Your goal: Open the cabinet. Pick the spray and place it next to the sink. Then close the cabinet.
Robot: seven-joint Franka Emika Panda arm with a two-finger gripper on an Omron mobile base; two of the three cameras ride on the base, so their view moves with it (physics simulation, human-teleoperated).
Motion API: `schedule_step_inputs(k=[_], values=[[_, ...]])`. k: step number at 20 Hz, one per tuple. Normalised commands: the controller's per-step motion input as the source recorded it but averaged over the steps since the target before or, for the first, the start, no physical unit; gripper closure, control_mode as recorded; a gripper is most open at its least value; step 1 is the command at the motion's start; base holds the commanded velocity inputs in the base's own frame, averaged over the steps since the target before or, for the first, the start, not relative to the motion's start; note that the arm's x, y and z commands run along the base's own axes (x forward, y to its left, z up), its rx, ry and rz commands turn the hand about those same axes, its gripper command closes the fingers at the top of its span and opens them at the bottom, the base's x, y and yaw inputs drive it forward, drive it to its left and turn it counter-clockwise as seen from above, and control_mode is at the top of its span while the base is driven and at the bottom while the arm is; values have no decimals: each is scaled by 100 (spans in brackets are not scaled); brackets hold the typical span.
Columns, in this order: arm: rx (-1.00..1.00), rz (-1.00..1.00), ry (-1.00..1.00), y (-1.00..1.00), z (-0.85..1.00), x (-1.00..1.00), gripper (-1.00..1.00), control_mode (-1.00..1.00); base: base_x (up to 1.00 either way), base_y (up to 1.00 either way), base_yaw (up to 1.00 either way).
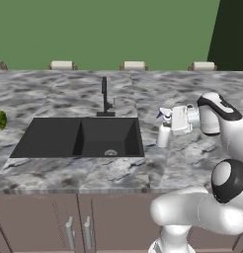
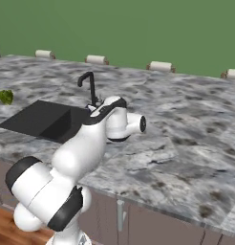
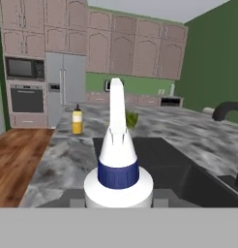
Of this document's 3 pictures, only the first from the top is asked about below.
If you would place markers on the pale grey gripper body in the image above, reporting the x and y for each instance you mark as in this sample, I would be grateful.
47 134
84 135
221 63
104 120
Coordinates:
181 119

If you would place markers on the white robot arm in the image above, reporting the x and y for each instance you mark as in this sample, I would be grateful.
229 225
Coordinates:
225 131

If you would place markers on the white spray bottle blue trigger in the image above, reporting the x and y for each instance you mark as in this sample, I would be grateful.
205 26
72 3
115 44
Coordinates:
163 135

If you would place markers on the black double sink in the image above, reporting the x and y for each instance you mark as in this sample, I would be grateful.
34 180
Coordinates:
103 138

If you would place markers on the grey-brown cabinet door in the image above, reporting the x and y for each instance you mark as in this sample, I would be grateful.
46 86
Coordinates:
209 241
34 220
123 220

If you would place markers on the black tap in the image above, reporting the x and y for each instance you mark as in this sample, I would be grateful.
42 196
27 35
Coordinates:
104 95

